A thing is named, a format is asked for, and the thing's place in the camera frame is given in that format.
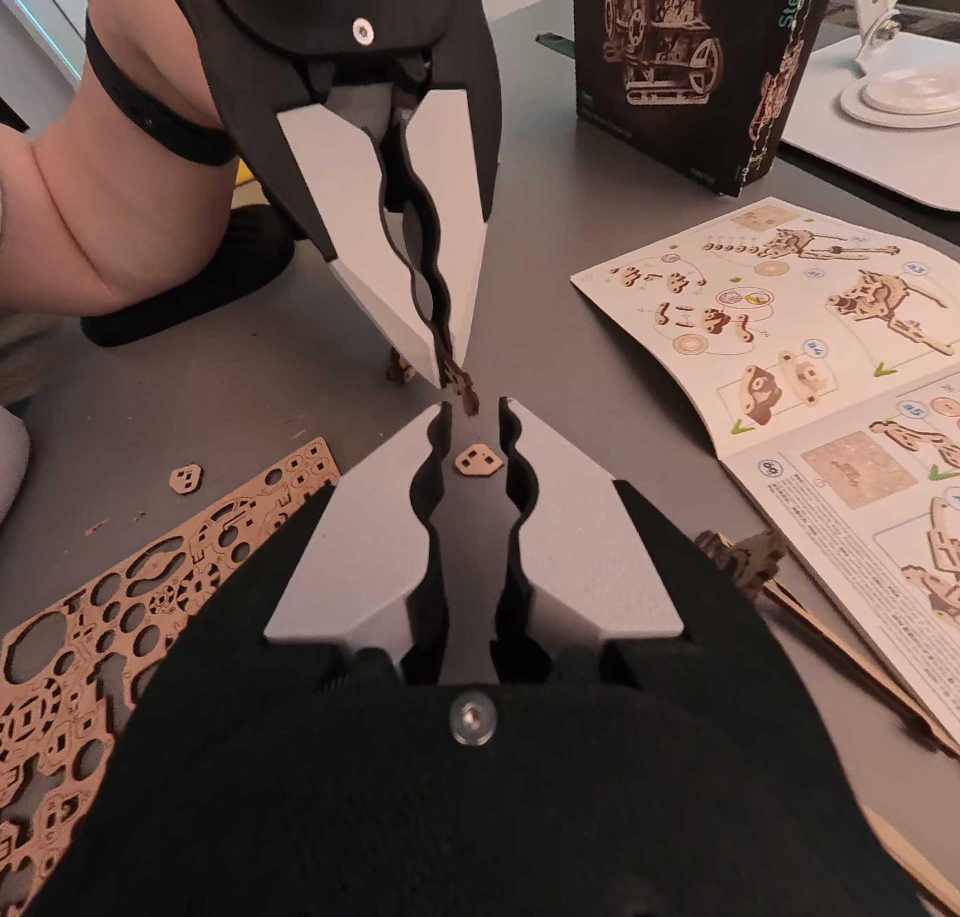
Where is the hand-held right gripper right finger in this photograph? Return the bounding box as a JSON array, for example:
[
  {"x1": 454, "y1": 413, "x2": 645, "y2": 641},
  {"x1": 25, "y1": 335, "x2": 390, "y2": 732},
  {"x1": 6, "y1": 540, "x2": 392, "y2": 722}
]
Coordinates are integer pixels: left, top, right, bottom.
[{"x1": 494, "y1": 398, "x2": 686, "y2": 684}]

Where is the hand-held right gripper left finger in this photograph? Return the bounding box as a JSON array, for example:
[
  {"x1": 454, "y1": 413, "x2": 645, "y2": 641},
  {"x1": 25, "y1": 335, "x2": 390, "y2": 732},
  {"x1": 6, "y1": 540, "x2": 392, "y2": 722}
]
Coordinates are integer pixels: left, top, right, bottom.
[{"x1": 263, "y1": 402, "x2": 452, "y2": 684}]

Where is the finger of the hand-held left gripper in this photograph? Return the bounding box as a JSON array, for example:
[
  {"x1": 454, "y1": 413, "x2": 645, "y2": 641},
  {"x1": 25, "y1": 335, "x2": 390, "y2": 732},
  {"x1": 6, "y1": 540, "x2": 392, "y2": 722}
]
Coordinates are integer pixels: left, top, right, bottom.
[
  {"x1": 275, "y1": 102, "x2": 456, "y2": 391},
  {"x1": 399, "y1": 87, "x2": 492, "y2": 369}
]

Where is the dark wooden model part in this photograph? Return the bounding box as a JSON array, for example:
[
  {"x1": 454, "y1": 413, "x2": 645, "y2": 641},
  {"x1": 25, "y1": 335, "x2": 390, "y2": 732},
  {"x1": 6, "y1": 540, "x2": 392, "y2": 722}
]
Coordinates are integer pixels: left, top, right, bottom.
[{"x1": 441, "y1": 358, "x2": 481, "y2": 417}]

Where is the person's left forearm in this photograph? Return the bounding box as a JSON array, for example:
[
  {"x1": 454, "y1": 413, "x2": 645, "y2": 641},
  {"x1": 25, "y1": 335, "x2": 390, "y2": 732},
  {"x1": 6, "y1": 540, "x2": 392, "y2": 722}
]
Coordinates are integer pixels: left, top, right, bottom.
[{"x1": 0, "y1": 118, "x2": 84, "y2": 318}]

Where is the partly built wooden gear model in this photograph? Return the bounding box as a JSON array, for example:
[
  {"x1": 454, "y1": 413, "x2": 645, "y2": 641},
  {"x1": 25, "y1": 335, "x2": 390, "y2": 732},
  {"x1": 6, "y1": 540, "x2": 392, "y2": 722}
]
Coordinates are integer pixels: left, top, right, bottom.
[{"x1": 693, "y1": 528, "x2": 960, "y2": 917}]

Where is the black model kit box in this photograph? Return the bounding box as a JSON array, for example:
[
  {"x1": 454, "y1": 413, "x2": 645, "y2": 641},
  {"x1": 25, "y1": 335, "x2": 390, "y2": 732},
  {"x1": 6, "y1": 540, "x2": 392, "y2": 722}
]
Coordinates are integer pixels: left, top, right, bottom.
[{"x1": 572, "y1": 0, "x2": 850, "y2": 200}]

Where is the person's left hand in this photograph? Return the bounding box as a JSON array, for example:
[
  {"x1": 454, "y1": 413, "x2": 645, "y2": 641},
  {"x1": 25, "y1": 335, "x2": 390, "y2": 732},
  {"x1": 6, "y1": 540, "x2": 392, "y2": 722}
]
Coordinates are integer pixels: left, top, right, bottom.
[{"x1": 33, "y1": 0, "x2": 260, "y2": 318}]

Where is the laser-cut plywood part sheet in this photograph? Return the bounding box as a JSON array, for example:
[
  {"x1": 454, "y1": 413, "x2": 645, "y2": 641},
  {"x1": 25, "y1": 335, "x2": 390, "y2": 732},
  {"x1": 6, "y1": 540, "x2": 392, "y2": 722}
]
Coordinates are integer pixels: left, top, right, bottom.
[{"x1": 0, "y1": 437, "x2": 342, "y2": 917}]

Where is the open instruction booklet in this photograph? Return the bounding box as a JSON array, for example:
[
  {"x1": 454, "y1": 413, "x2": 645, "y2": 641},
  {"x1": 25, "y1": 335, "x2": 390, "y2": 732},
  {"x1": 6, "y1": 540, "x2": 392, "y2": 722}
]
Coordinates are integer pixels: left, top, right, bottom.
[{"x1": 570, "y1": 195, "x2": 960, "y2": 753}]

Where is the person's light grey clothing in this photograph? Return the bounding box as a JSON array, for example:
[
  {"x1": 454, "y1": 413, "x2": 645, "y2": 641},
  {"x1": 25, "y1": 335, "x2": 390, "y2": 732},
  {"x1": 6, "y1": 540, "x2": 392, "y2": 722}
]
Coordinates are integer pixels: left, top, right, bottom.
[{"x1": 0, "y1": 405, "x2": 33, "y2": 524}]

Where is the white flat board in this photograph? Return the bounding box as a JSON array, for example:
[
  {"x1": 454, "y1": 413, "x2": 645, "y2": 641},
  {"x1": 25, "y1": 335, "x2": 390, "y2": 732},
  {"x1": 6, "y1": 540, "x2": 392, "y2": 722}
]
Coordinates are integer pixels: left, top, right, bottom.
[{"x1": 778, "y1": 28, "x2": 960, "y2": 213}]

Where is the white desk lamp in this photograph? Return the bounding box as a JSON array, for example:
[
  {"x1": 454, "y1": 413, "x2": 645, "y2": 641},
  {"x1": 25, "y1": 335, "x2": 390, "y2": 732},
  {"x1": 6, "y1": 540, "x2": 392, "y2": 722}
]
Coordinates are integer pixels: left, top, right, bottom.
[{"x1": 838, "y1": 0, "x2": 960, "y2": 136}]

